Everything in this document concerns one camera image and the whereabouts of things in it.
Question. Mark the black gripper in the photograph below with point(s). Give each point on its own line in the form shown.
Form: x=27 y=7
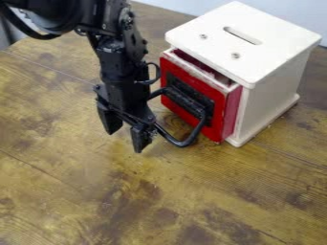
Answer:
x=123 y=94

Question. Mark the red wooden drawer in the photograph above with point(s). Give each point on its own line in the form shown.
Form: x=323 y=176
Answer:
x=199 y=85

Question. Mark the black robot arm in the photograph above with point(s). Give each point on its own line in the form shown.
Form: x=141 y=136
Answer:
x=105 y=22

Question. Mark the white wooden cabinet box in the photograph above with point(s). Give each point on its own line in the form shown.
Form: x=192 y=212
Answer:
x=259 y=51

